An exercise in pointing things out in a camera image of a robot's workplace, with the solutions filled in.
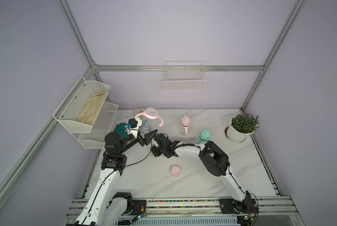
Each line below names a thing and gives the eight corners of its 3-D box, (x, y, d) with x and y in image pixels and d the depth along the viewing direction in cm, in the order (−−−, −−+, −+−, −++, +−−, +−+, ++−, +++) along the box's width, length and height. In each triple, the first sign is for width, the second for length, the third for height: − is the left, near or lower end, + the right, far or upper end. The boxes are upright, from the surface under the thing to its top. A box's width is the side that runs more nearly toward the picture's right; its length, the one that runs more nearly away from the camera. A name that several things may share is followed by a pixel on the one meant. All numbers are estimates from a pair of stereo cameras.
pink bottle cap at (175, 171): (170, 177, 86) (170, 174, 82) (170, 167, 89) (170, 165, 86) (180, 177, 86) (181, 174, 82) (180, 167, 89) (180, 165, 86)
